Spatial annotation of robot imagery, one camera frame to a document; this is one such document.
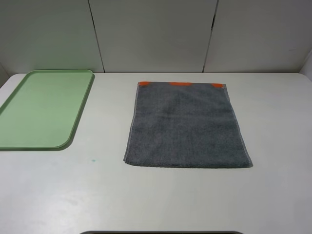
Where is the light green plastic tray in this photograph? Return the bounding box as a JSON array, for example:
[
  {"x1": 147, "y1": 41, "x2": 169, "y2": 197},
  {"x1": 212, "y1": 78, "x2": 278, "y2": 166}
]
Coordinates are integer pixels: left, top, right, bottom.
[{"x1": 0, "y1": 70, "x2": 94, "y2": 151}]

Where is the grey towel with orange pattern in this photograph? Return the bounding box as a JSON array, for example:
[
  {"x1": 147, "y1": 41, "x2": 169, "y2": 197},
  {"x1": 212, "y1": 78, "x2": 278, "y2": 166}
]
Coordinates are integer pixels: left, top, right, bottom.
[{"x1": 124, "y1": 81, "x2": 253, "y2": 169}]

